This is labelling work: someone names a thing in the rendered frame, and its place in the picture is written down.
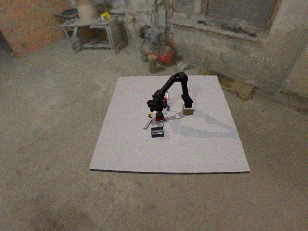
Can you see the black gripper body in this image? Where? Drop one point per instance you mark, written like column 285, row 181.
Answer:
column 159, row 113

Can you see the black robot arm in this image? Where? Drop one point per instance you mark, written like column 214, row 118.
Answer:
column 159, row 94

